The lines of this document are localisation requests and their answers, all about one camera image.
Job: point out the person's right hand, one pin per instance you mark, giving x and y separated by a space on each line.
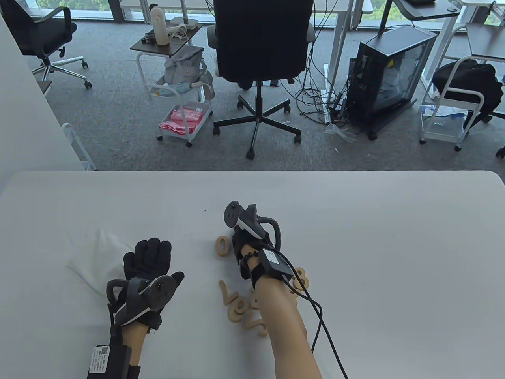
238 241

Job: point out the person's left hand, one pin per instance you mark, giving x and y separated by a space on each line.
150 256

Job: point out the pile of wooden number blocks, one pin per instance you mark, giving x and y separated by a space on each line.
236 312

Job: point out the person's right forearm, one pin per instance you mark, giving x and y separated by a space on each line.
284 327

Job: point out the person's left forearm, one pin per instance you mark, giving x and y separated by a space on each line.
134 341

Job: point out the black bag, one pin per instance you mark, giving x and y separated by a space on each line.
465 79

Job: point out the grey handheld tracking controller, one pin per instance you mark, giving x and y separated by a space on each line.
244 221
158 292

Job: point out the black wrist sensor box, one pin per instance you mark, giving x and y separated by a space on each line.
108 361
276 264

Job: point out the pink folded cloths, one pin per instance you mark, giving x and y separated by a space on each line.
181 120

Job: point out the white metal rack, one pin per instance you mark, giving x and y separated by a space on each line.
77 144

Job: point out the clear plastic wrapper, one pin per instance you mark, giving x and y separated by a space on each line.
341 133

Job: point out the light blue pouch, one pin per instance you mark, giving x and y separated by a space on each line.
173 90

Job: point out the grey backpack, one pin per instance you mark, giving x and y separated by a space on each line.
183 65

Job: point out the black high-back office chair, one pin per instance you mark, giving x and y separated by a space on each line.
262 39

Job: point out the white cart with dark top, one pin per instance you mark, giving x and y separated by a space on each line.
165 48

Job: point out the small black gadget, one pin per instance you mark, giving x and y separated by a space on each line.
149 38

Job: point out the white handheld device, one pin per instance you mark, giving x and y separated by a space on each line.
179 29

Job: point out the black computer tower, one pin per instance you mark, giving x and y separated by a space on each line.
390 75

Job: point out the flat white box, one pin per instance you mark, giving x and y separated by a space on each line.
187 21

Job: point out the cream cylindrical device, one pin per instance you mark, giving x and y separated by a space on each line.
159 25

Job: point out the white rolling cart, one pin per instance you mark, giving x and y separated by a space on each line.
442 126

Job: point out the black chrome-base office chair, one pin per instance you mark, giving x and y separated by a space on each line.
43 35

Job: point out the black standing desk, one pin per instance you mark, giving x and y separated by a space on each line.
430 8

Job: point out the dark-topped white-frame desk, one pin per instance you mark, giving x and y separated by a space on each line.
485 39

